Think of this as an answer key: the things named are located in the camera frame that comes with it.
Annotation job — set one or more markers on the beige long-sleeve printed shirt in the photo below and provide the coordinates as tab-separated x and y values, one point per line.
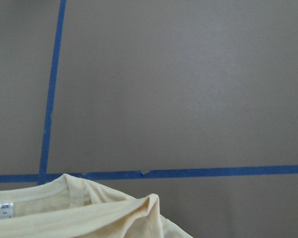
71	207

